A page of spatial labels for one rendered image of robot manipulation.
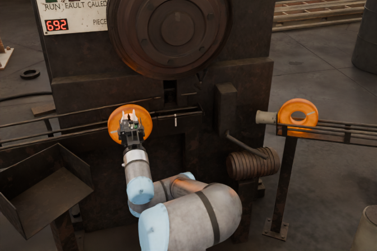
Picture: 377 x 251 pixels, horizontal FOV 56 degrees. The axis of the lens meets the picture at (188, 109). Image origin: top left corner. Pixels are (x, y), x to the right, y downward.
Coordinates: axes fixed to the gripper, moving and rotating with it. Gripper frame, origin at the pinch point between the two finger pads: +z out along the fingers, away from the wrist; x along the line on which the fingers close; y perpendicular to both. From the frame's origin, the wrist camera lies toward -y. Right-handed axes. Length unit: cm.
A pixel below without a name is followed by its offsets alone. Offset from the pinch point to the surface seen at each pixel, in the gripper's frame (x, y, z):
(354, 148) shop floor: -153, -98, 33
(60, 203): 26.9, -20.2, -18.5
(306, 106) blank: -72, -9, 0
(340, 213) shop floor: -108, -84, -15
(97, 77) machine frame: 9.9, -4.5, 28.2
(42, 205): 32.8, -20.8, -17.6
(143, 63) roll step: -8.3, 8.3, 17.4
